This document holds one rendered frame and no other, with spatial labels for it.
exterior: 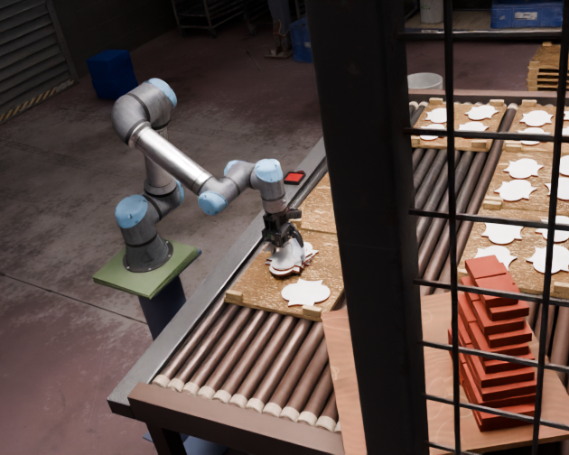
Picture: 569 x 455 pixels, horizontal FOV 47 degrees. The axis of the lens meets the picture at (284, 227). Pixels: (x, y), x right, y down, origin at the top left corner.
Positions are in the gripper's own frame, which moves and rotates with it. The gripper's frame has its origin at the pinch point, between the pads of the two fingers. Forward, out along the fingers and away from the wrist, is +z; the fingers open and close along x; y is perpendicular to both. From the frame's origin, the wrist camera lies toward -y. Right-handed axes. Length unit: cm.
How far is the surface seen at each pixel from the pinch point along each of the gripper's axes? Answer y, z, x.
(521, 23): -469, 81, -38
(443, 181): -67, 6, 29
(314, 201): -37.7, 3.9, -11.0
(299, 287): 10.3, 2.8, 9.1
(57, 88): -288, 93, -462
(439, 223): -39, 6, 36
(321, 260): -5.6, 3.8, 8.7
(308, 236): -16.3, 3.9, -2.2
